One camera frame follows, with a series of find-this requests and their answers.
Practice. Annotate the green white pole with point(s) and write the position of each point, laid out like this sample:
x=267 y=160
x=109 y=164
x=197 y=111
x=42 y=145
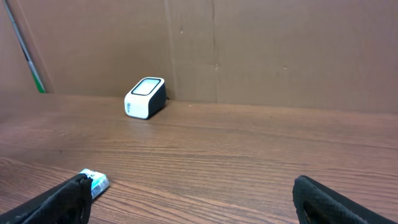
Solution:
x=36 y=76

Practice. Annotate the white barcode scanner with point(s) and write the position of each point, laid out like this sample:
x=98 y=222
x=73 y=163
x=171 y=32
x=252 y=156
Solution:
x=146 y=98

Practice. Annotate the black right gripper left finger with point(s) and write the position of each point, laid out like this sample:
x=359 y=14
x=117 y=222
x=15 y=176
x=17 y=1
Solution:
x=68 y=202

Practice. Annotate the teal tissue pack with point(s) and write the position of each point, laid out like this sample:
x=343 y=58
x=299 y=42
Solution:
x=99 y=184

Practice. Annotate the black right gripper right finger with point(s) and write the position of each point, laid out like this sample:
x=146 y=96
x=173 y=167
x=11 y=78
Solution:
x=315 y=203

